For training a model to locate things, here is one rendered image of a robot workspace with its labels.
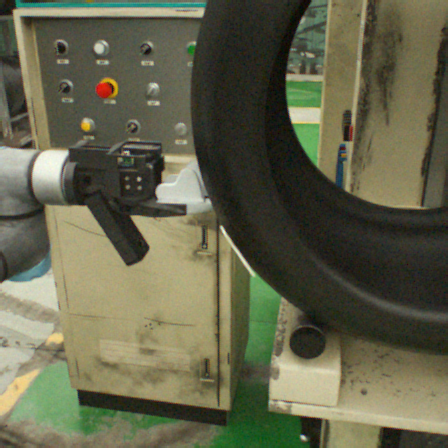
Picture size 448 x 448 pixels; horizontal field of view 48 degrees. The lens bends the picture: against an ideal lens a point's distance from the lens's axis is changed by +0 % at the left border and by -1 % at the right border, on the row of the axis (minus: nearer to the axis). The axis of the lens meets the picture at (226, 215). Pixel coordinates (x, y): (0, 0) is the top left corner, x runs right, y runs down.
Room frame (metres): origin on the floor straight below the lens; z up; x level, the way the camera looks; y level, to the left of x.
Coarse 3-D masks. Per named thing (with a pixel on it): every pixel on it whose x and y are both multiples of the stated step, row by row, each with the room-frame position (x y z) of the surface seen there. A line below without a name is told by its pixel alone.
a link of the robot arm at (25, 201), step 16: (0, 160) 0.65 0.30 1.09; (16, 160) 0.65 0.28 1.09; (32, 160) 0.65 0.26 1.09; (0, 176) 0.64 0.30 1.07; (16, 176) 0.64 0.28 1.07; (32, 176) 0.63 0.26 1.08; (0, 192) 0.64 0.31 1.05; (16, 192) 0.64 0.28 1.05; (32, 192) 0.63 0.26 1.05; (0, 208) 0.64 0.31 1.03; (16, 208) 0.64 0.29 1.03; (32, 208) 0.66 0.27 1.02
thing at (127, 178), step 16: (80, 144) 0.66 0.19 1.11; (128, 144) 0.67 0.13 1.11; (160, 144) 0.67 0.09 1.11; (80, 160) 0.64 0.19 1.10; (96, 160) 0.64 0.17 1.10; (112, 160) 0.61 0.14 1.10; (128, 160) 0.63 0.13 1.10; (144, 160) 0.61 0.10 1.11; (160, 160) 0.66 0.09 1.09; (64, 176) 0.63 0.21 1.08; (80, 176) 0.64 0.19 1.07; (96, 176) 0.64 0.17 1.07; (112, 176) 0.61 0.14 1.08; (128, 176) 0.62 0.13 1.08; (144, 176) 0.62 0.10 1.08; (160, 176) 0.66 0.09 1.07; (64, 192) 0.63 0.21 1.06; (80, 192) 0.64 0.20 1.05; (112, 192) 0.61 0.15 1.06; (128, 192) 0.62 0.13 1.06; (144, 192) 0.62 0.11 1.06; (112, 208) 0.62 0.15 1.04; (128, 208) 0.62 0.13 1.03
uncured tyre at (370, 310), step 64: (256, 0) 0.50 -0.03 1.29; (256, 64) 0.49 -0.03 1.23; (256, 128) 0.49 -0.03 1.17; (256, 192) 0.49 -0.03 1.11; (320, 192) 0.75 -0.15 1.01; (256, 256) 0.50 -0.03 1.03; (320, 256) 0.49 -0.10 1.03; (384, 256) 0.70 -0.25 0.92; (320, 320) 0.51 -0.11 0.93; (384, 320) 0.47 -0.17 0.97
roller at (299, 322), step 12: (300, 312) 0.55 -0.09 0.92; (300, 324) 0.52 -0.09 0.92; (312, 324) 0.52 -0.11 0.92; (324, 324) 0.54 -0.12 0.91; (300, 336) 0.51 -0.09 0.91; (312, 336) 0.51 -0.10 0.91; (324, 336) 0.51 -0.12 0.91; (300, 348) 0.51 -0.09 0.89; (312, 348) 0.51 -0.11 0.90; (324, 348) 0.51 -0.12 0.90
